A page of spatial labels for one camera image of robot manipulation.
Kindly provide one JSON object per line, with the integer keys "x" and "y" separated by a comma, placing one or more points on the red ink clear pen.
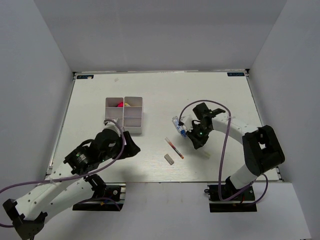
{"x": 174, "y": 148}

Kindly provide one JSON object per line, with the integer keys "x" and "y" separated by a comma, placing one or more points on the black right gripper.
{"x": 198, "y": 142}

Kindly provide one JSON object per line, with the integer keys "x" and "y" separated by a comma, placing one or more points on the clear glue bottle blue cap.
{"x": 180, "y": 128}

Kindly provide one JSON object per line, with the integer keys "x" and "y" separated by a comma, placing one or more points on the grey eraser block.
{"x": 169, "y": 159}

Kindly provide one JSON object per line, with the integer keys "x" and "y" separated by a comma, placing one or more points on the right blue table label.
{"x": 235, "y": 74}

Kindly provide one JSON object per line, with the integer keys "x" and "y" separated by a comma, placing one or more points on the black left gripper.
{"x": 131, "y": 148}

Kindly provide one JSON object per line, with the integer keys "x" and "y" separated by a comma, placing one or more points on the blue table label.
{"x": 235, "y": 74}
{"x": 85, "y": 77}

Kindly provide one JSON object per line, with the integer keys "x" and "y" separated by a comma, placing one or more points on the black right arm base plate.
{"x": 242, "y": 203}

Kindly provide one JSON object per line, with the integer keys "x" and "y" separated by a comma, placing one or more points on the white organizer box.
{"x": 112, "y": 111}
{"x": 133, "y": 115}

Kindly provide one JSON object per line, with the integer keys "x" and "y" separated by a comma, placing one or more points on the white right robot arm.
{"x": 261, "y": 148}

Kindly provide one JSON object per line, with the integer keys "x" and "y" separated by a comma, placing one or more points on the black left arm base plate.
{"x": 110, "y": 199}

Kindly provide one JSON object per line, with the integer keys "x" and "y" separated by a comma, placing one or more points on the white left organizer box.
{"x": 112, "y": 111}

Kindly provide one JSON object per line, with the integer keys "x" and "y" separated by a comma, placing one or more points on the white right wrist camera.
{"x": 186, "y": 122}

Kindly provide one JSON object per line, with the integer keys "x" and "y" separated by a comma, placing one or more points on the left blue table label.
{"x": 85, "y": 77}

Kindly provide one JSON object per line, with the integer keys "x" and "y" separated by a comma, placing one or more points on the white right organizer box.
{"x": 133, "y": 115}

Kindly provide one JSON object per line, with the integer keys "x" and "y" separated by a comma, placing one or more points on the white pencil pale yellow tip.
{"x": 206, "y": 154}

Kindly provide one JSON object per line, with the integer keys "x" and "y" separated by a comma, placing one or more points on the pink cap black highlighter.
{"x": 120, "y": 105}

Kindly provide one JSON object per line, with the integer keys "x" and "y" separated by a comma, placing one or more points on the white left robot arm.
{"x": 75, "y": 181}

